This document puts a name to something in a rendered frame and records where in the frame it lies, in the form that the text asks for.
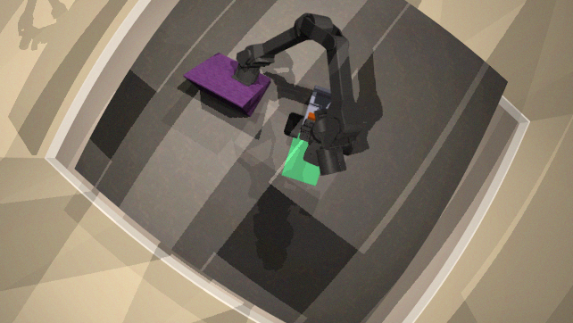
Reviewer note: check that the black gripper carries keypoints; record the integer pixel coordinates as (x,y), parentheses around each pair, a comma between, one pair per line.
(294,125)

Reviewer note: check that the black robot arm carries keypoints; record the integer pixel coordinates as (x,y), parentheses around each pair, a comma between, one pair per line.
(339,124)

